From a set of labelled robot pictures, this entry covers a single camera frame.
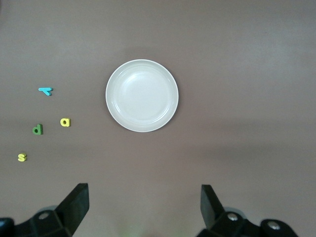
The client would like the brown table cover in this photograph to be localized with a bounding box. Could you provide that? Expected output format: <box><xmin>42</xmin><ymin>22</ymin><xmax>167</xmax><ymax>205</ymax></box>
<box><xmin>0</xmin><ymin>0</ymin><xmax>316</xmax><ymax>237</ymax></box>

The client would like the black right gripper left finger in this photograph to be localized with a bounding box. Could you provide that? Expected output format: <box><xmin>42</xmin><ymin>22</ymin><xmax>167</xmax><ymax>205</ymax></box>
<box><xmin>0</xmin><ymin>183</ymin><xmax>89</xmax><ymax>237</ymax></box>

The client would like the beige brown plate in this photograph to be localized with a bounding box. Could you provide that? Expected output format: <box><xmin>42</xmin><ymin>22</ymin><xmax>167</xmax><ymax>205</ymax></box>
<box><xmin>105</xmin><ymin>59</ymin><xmax>179</xmax><ymax>133</ymax></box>

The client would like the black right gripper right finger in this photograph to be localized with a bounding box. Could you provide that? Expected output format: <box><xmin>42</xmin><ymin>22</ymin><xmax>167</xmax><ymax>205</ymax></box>
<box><xmin>197</xmin><ymin>184</ymin><xmax>299</xmax><ymax>237</ymax></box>

